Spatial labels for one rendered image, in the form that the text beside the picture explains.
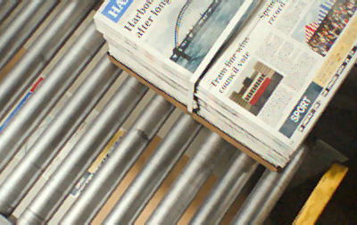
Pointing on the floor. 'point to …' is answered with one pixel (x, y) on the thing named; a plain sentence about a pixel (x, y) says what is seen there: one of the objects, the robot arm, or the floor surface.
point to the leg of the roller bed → (311, 167)
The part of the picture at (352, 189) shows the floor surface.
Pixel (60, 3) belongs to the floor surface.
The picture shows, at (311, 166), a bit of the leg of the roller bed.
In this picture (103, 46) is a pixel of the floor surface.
